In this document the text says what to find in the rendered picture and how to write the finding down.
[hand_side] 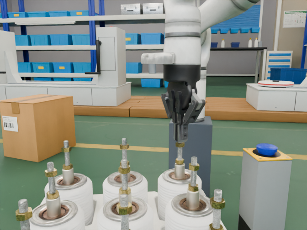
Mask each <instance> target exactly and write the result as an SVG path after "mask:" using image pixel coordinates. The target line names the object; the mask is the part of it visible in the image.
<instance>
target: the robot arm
mask: <svg viewBox="0 0 307 230"><path fill-rule="evenodd" d="M259 1H260V0H207V1H205V2H204V3H203V4H202V5H201V6H200V7H198V8H197V7H196V3H195V0H164V9H165V41H164V52H161V53H144V54H142V56H141V64H162V65H163V79H164V81H166V82H169V83H168V87H167V92H166V93H165V94H161V99H162V102H163V104H164V108H165V111H166V114H167V117H168V118H171V119H172V122H173V123H174V140H176V141H178V142H186V141H187V140H188V124H189V123H193V122H202V121H204V120H205V104H206V102H205V100H206V67H207V64H208V61H209V57H210V48H211V29H210V27H212V26H214V25H216V24H218V23H221V22H223V21H226V20H229V19H231V18H234V17H236V16H238V15H240V14H242V13H244V12H245V11H247V10H248V9H249V8H251V7H252V6H253V5H255V4H256V3H257V2H259Z"/></svg>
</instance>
